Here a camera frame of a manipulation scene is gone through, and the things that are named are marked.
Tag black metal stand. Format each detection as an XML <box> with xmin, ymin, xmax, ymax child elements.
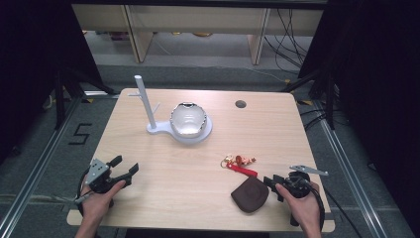
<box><xmin>53</xmin><ymin>67</ymin><xmax>121</xmax><ymax>131</ymax></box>
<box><xmin>280</xmin><ymin>63</ymin><xmax>340</xmax><ymax>131</ymax></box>

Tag grey cable with plug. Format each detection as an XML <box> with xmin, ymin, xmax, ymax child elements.
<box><xmin>0</xmin><ymin>192</ymin><xmax>92</xmax><ymax>205</ymax></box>

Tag black curtain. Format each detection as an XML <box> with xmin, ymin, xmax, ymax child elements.
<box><xmin>297</xmin><ymin>0</ymin><xmax>420</xmax><ymax>232</ymax></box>
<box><xmin>0</xmin><ymin>0</ymin><xmax>104</xmax><ymax>163</ymax></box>

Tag light wooden shelf unit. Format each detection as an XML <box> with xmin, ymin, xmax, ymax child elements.
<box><xmin>71</xmin><ymin>3</ymin><xmax>325</xmax><ymax>66</ymax></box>

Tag white tree-shaped stand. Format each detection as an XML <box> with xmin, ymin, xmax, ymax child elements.
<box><xmin>128</xmin><ymin>74</ymin><xmax>214</xmax><ymax>146</ymax></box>

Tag thin white floor cable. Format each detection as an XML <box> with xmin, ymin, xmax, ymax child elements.
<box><xmin>211</xmin><ymin>63</ymin><xmax>288</xmax><ymax>83</ymax></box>

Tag bundle of black cables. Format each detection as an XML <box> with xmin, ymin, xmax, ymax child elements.
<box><xmin>262</xmin><ymin>9</ymin><xmax>315</xmax><ymax>74</ymax></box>

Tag black floor cables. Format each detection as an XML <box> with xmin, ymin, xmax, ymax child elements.
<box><xmin>298</xmin><ymin>107</ymin><xmax>331</xmax><ymax>132</ymax></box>

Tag person's left hand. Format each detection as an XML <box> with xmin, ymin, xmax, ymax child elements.
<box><xmin>80</xmin><ymin>179</ymin><xmax>128</xmax><ymax>226</ymax></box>

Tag figure keychain with red strap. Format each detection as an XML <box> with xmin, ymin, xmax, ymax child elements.
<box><xmin>220</xmin><ymin>154</ymin><xmax>259</xmax><ymax>179</ymax></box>

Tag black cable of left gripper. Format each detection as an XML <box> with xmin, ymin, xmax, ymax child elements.
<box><xmin>75</xmin><ymin>168</ymin><xmax>92</xmax><ymax>217</ymax></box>

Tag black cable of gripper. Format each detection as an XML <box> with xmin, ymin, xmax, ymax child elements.
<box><xmin>305</xmin><ymin>179</ymin><xmax>360</xmax><ymax>238</ymax></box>
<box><xmin>75</xmin><ymin>168</ymin><xmax>92</xmax><ymax>217</ymax></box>

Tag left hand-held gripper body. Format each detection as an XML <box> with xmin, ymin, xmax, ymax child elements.
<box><xmin>86</xmin><ymin>158</ymin><xmax>129</xmax><ymax>194</ymax></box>

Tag brown leather pouch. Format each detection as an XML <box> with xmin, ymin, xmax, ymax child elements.
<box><xmin>230</xmin><ymin>176</ymin><xmax>270</xmax><ymax>214</ymax></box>

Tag person's right hand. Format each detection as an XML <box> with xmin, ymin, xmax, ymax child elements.
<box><xmin>274</xmin><ymin>180</ymin><xmax>322</xmax><ymax>230</ymax></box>

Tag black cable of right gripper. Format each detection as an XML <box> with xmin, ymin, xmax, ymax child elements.
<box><xmin>305</xmin><ymin>179</ymin><xmax>360</xmax><ymax>238</ymax></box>

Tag aluminium floor rail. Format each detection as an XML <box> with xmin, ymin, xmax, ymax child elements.
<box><xmin>0</xmin><ymin>89</ymin><xmax>120</xmax><ymax>238</ymax></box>
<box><xmin>316</xmin><ymin>100</ymin><xmax>390</xmax><ymax>238</ymax></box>

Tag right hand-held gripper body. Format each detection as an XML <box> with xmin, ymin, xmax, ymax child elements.
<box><xmin>280</xmin><ymin>164</ymin><xmax>330</xmax><ymax>200</ymax></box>

